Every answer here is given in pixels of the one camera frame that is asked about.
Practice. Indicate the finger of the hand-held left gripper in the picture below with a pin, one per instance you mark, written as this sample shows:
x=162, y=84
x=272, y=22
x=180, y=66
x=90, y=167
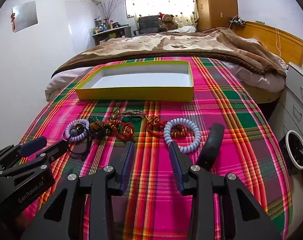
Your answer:
x=55, y=151
x=32, y=145

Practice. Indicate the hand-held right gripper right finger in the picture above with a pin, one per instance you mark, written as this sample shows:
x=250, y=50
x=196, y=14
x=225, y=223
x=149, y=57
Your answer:
x=176, y=165

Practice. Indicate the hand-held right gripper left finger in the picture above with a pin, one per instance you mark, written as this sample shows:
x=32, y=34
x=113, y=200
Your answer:
x=127, y=160

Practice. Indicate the black smart band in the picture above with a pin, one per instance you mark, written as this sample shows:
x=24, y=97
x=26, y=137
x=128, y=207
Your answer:
x=214, y=140

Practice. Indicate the yellow cardboard box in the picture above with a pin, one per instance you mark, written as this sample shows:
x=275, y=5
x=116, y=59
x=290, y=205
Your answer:
x=141, y=93

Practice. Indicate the red knot charm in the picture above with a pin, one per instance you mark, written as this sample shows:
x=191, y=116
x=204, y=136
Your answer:
x=127, y=130

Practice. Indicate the pink plaid blanket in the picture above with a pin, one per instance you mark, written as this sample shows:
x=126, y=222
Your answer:
x=229, y=130

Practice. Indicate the black bin white rim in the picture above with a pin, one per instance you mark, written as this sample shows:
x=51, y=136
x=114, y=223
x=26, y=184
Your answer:
x=295, y=150

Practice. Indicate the brown fleece blanket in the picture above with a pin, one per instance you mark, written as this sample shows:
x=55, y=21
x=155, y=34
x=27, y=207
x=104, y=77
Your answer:
x=166, y=45

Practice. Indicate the wooden desk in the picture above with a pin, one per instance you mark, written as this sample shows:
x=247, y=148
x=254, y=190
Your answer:
x=109, y=33

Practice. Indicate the bottles on desk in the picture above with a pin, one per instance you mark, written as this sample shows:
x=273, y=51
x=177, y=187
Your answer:
x=104, y=25

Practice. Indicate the black office chair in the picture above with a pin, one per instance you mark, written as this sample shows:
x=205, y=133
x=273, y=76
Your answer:
x=149, y=22

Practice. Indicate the grey drawer cabinet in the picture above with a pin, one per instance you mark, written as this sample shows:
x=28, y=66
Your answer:
x=296, y=92

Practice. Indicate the brown teddy bear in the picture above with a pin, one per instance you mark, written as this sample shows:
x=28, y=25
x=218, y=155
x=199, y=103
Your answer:
x=168, y=21

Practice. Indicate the dried branches in vase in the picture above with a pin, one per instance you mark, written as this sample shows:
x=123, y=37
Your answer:
x=107, y=11

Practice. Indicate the power strip with plugs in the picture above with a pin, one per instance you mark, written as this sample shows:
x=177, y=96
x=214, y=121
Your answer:
x=236, y=20

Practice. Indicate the wooden headboard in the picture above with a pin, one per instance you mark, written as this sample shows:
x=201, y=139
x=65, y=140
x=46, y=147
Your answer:
x=266, y=35

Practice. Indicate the wooden wardrobe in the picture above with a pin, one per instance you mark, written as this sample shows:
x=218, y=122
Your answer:
x=216, y=5

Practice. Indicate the shiny wall sheet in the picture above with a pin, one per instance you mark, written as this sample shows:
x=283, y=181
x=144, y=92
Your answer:
x=25, y=16

